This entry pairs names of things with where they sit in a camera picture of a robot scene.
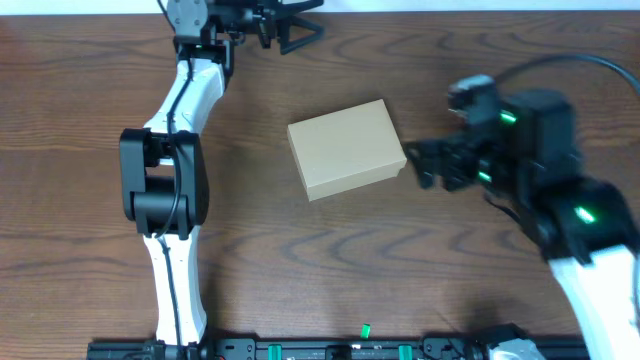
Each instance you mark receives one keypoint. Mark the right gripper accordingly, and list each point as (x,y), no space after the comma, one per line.
(454,148)

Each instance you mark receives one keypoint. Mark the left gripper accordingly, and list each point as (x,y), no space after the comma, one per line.
(266,20)

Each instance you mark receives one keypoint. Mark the green tape piece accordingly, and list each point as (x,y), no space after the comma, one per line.
(365,331)

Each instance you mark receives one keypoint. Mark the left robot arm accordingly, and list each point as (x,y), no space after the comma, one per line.
(164,181)

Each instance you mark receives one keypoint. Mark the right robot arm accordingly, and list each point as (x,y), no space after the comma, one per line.
(586,234)

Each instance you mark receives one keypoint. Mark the black mounting rail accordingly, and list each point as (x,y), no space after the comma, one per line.
(250,349)

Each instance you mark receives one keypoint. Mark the cardboard box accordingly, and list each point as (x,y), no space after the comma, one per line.
(346,149)

